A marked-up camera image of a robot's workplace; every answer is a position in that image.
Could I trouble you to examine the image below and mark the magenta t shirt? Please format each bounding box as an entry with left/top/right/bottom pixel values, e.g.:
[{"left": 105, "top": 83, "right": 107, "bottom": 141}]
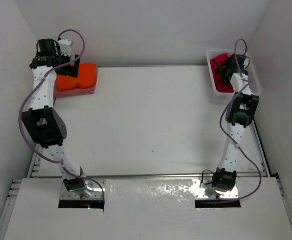
[{"left": 209, "top": 53, "right": 234, "bottom": 94}]

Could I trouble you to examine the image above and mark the orange t shirt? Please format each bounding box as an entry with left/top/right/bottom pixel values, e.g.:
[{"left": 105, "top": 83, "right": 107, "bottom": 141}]
[{"left": 56, "top": 62, "right": 98, "bottom": 92}]

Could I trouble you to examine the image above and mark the salmon pink t shirt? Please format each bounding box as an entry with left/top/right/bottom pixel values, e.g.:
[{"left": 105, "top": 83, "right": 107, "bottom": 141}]
[{"left": 54, "top": 75, "right": 96, "bottom": 98}]

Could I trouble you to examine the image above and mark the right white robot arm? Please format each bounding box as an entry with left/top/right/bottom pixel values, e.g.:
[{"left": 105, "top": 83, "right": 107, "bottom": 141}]
[{"left": 210, "top": 53, "right": 259, "bottom": 192}]

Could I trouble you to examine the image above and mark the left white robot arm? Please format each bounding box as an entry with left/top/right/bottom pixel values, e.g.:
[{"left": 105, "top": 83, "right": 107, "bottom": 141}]
[{"left": 19, "top": 37, "right": 87, "bottom": 195}]

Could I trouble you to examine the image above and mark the white plastic basket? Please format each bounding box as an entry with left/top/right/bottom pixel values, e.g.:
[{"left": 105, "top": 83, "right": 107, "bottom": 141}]
[{"left": 206, "top": 50, "right": 262, "bottom": 106}]

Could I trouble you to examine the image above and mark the white foam front board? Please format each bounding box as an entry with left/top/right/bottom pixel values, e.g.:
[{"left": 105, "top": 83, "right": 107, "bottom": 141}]
[{"left": 5, "top": 178, "right": 292, "bottom": 240}]

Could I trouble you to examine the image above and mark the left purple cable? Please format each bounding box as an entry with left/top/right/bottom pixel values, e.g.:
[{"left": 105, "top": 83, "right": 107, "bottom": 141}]
[{"left": 18, "top": 29, "right": 106, "bottom": 201}]

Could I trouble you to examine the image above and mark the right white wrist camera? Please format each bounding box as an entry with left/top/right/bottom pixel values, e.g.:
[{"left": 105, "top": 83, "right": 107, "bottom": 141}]
[{"left": 243, "top": 56, "right": 251, "bottom": 70}]

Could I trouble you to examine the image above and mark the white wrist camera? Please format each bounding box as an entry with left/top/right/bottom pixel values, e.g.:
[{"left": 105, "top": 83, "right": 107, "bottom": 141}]
[
  {"left": 57, "top": 39, "right": 74, "bottom": 57},
  {"left": 243, "top": 56, "right": 251, "bottom": 70}
]

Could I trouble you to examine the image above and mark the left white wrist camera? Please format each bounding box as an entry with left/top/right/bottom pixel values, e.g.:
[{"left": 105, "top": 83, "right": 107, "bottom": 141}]
[{"left": 57, "top": 39, "right": 74, "bottom": 57}]

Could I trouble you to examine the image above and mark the black thin cable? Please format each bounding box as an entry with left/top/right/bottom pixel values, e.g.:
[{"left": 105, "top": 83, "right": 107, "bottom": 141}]
[{"left": 201, "top": 169, "right": 214, "bottom": 188}]

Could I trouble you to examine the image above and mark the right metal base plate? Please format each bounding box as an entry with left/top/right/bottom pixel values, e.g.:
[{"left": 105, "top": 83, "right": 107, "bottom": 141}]
[{"left": 191, "top": 179, "right": 239, "bottom": 201}]

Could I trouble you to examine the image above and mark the metal base plate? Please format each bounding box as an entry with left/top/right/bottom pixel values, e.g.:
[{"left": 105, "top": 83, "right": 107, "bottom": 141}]
[
  {"left": 59, "top": 178, "right": 106, "bottom": 201},
  {"left": 191, "top": 179, "right": 239, "bottom": 201}
]

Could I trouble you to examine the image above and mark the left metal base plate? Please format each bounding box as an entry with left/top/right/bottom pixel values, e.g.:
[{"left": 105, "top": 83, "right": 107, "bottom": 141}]
[{"left": 59, "top": 178, "right": 106, "bottom": 201}]

